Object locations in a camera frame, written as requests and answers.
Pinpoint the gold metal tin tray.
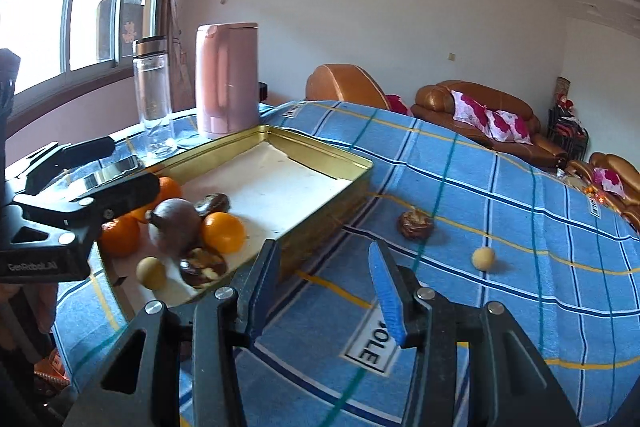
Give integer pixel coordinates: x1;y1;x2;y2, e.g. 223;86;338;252
97;125;375;305

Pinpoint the cluttered coffee table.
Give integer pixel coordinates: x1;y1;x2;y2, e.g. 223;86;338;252
555;172;608;208

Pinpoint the purple passion fruit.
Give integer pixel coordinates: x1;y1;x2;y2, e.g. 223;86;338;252
146;198;202;258

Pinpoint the blue plaid tablecloth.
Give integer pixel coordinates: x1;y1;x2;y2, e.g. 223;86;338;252
50;99;640;427

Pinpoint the dark brown water chestnut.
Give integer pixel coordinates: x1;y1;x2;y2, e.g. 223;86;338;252
192;193;232;218
179;247;228;289
397;209;435;240

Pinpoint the pink electric kettle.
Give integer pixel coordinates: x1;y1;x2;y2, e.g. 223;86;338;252
195;23;261;139

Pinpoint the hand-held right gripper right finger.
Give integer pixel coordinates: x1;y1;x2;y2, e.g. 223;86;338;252
367;241;581;427

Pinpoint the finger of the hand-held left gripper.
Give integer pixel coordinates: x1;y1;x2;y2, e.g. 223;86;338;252
22;136;116;196
12;172;162;249

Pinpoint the brown leather three-seat sofa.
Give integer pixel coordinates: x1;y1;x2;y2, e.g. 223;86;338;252
411;80;568;170

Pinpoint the small smooth orange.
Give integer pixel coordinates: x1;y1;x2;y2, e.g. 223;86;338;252
156;177;183;208
201;212;247;255

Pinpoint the clear glass water bottle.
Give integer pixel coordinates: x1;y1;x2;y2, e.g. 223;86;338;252
132;35;177;159

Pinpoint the brown leather armchair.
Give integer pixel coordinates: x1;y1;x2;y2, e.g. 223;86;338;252
565;152;640;233
305;64;401;112

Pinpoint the stack of dark chairs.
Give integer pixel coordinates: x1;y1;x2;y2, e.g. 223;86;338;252
547;107;590;158

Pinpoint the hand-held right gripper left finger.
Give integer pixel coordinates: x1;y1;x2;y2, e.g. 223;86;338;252
62;238;281;427

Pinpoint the beige curtain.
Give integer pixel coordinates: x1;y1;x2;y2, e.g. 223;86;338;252
167;0;196;112

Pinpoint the small tan longan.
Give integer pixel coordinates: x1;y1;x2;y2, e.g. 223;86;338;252
471;247;497;272
136;257;167;290

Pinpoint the pink floral pillow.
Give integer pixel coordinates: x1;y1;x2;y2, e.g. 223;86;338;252
450;90;488;128
482;109;533;145
592;167;626;198

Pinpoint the red pillow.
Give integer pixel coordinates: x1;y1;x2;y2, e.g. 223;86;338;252
385;94;413;116

